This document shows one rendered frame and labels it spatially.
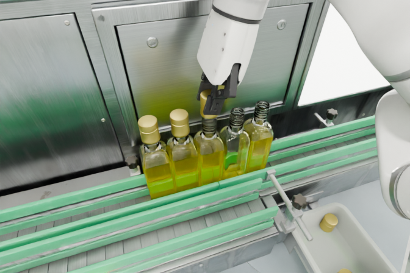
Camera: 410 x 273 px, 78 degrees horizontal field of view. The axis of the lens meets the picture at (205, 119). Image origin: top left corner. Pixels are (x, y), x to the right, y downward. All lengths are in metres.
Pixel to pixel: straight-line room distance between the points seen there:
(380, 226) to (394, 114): 0.54
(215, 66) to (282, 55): 0.30
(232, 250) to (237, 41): 0.45
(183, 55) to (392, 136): 0.39
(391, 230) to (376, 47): 0.66
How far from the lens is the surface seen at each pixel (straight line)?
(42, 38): 0.56
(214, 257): 0.63
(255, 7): 0.36
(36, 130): 0.69
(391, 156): 0.46
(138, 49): 0.52
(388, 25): 0.39
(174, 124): 0.46
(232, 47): 0.36
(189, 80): 0.58
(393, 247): 0.92
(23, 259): 0.67
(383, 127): 0.46
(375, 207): 0.96
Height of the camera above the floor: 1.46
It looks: 42 degrees down
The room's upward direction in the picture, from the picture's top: straight up
